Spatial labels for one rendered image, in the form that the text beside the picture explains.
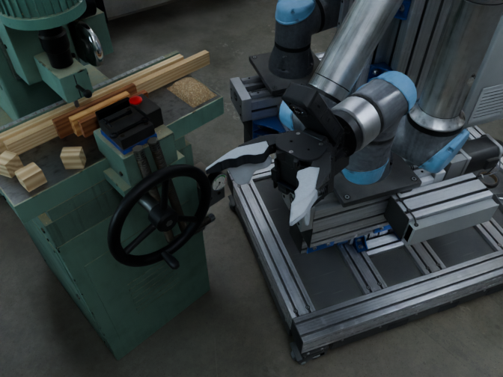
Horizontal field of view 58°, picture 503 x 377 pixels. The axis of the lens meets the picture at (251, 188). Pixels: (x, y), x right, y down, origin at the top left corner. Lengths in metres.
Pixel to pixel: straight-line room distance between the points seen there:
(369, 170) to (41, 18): 0.70
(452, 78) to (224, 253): 1.34
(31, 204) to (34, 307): 0.98
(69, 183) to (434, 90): 0.82
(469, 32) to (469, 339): 1.34
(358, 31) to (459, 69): 0.21
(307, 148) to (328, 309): 1.08
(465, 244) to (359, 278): 0.47
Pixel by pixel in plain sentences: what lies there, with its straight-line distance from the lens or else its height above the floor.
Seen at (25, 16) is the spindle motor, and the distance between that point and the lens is 1.04.
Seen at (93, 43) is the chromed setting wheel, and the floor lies 1.05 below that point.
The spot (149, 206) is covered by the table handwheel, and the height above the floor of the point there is 0.82.
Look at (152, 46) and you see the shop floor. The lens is 3.42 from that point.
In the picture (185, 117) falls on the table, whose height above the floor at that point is 0.90.
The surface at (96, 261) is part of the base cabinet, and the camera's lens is 1.35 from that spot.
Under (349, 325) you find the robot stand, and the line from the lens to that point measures 1.61.
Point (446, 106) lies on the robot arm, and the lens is 0.98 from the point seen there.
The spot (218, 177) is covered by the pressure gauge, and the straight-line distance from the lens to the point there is 1.35.
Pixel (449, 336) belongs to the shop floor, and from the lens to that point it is 1.96.
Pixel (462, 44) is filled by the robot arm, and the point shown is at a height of 1.24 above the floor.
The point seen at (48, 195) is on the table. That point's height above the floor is 0.88.
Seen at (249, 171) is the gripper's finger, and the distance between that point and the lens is 0.63.
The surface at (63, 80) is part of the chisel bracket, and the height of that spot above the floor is 1.06.
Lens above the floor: 1.64
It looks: 47 degrees down
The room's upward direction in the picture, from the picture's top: straight up
